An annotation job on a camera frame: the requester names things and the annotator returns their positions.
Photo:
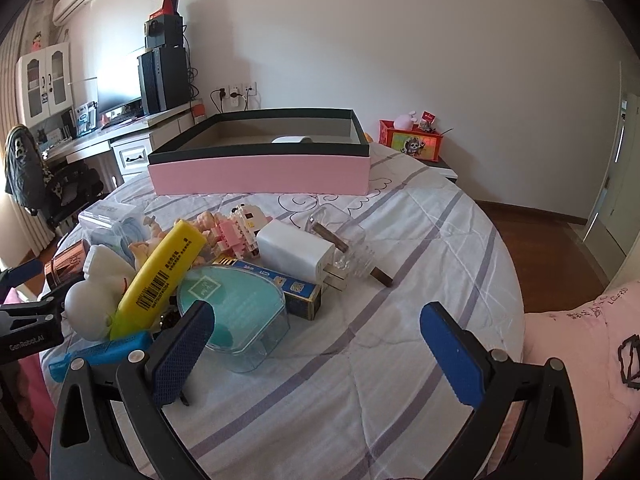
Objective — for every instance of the dark jacket on chair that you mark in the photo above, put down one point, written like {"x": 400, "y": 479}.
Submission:
{"x": 27, "y": 177}

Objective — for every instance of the yellow highlighter marker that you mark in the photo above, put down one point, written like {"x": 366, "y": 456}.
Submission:
{"x": 147, "y": 296}

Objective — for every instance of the pink bed cover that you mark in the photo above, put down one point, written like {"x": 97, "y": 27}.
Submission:
{"x": 587, "y": 339}

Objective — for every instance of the white glass door cabinet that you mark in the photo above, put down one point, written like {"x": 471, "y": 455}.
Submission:
{"x": 43, "y": 84}

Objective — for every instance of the black computer tower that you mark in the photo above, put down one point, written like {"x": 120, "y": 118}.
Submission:
{"x": 163, "y": 79}

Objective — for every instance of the white small device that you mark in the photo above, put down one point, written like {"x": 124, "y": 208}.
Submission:
{"x": 292, "y": 140}

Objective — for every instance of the wall power sockets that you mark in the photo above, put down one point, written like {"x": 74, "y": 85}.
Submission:
{"x": 238, "y": 97}

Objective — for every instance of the small blue yellow box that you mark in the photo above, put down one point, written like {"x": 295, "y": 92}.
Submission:
{"x": 302, "y": 299}

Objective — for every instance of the black computer monitor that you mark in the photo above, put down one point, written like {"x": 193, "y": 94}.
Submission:
{"x": 117, "y": 86}

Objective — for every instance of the black office chair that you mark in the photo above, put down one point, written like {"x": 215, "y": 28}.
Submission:
{"x": 72, "y": 188}

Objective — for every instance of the door with metal handle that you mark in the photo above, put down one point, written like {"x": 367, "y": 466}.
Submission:
{"x": 613, "y": 225}

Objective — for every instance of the pink cylindrical case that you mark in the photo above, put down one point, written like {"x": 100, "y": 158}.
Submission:
{"x": 67, "y": 265}

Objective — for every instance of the blue highlighter marker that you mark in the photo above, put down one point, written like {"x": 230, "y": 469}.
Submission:
{"x": 107, "y": 352}

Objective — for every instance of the brown stick clip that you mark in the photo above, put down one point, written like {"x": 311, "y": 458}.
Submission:
{"x": 353, "y": 255}

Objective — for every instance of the red cartoon storage box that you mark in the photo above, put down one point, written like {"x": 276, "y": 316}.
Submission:
{"x": 416, "y": 143}

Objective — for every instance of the black speaker box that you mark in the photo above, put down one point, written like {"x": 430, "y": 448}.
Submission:
{"x": 166, "y": 30}

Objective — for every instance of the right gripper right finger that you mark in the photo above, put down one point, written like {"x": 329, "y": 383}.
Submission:
{"x": 545, "y": 443}

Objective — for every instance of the white duck figurine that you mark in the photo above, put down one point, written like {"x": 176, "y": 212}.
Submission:
{"x": 90, "y": 304}

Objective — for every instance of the orange cap bottle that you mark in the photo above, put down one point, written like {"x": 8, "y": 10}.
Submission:
{"x": 198, "y": 112}

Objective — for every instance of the teal round container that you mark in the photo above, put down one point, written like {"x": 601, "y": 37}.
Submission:
{"x": 250, "y": 314}

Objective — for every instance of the white charger plug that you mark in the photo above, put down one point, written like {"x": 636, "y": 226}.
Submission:
{"x": 297, "y": 253}

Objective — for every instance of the dental flossers box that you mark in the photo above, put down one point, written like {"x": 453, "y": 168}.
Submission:
{"x": 114, "y": 225}

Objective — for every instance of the pink block figure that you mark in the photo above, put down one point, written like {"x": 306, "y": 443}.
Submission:
{"x": 237, "y": 232}

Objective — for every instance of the pink black storage box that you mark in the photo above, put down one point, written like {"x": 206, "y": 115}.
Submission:
{"x": 233, "y": 153}

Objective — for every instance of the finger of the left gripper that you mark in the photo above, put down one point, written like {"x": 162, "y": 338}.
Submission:
{"x": 14, "y": 277}

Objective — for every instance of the pink pig figurine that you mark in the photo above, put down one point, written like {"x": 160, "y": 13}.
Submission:
{"x": 205, "y": 223}

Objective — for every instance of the striped white quilted cover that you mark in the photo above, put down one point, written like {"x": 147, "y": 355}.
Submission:
{"x": 355, "y": 393}

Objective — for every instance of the white desk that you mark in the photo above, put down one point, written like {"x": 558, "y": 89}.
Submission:
{"x": 121, "y": 152}

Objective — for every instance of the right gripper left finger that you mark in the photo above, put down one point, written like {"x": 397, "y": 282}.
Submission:
{"x": 87, "y": 442}

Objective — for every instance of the red calendar stand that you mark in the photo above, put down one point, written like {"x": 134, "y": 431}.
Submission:
{"x": 168, "y": 7}

